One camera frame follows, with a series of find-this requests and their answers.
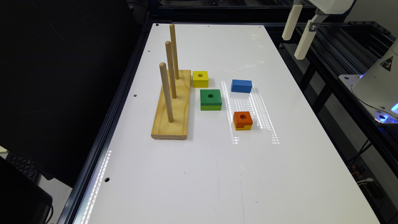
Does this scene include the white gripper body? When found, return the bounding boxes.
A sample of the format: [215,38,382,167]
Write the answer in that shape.
[293,0,354,22]

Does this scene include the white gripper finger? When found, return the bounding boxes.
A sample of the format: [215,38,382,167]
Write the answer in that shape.
[282,4,303,40]
[294,20,317,60]

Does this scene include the yellow block with hole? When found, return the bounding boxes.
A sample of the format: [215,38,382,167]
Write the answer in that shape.
[193,71,209,88]

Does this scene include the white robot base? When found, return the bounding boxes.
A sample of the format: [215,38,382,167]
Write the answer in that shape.
[339,42,397,125]

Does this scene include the blue rectangular block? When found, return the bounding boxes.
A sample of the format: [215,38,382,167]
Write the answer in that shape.
[231,80,252,93]

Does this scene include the orange block with hole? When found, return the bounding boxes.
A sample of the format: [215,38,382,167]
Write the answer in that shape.
[233,111,253,128]

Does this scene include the small yellow block under orange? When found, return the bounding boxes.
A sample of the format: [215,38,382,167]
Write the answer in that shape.
[235,125,252,131]

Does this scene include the green block with hole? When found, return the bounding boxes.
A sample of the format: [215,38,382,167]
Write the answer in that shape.
[200,89,222,111]

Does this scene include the rear wooden peg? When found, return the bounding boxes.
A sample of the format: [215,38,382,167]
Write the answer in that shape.
[169,24,179,80]

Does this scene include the front wooden peg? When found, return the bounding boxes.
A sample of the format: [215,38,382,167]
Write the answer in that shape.
[159,62,174,123]

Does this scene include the wooden peg base board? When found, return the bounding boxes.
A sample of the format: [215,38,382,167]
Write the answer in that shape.
[151,70,191,140]

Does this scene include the black keyboard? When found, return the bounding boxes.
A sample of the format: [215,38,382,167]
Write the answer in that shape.
[6,152,39,184]

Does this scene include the black aluminium table frame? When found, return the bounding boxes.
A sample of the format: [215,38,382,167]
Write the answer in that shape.
[59,12,397,223]

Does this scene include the black cables under frame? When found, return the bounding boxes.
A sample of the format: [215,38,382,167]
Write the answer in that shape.
[346,139,385,200]

